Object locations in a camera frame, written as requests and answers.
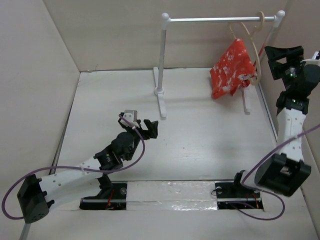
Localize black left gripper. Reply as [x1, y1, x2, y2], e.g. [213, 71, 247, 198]
[123, 119, 157, 161]

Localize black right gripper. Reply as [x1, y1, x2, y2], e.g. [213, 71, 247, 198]
[264, 45, 305, 92]

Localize beige plastic hanger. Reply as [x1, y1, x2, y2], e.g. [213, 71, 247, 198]
[238, 11, 265, 88]

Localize orange white tie-dye trousers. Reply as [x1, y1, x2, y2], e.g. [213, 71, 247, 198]
[209, 38, 257, 100]

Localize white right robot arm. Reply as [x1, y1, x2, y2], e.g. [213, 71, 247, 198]
[231, 46, 320, 197]

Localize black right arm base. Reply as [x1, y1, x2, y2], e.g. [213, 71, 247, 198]
[211, 181, 264, 210]

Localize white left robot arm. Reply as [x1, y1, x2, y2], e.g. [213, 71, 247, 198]
[17, 113, 159, 224]

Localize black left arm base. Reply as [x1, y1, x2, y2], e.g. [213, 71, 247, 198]
[79, 175, 128, 211]

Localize white clothes rack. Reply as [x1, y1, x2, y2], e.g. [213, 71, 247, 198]
[153, 10, 286, 119]

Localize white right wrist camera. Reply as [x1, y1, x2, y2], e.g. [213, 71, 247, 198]
[301, 50, 320, 66]

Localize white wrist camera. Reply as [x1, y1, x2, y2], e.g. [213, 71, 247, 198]
[118, 109, 139, 127]
[301, 50, 320, 66]

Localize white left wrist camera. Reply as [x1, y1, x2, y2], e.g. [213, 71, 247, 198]
[118, 109, 139, 127]

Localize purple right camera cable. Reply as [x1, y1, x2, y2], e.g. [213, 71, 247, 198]
[228, 124, 320, 221]

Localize purple camera cable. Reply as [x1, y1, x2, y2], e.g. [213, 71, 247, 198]
[228, 124, 320, 221]
[1, 113, 146, 220]

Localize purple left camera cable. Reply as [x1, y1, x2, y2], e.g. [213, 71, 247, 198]
[1, 113, 146, 220]

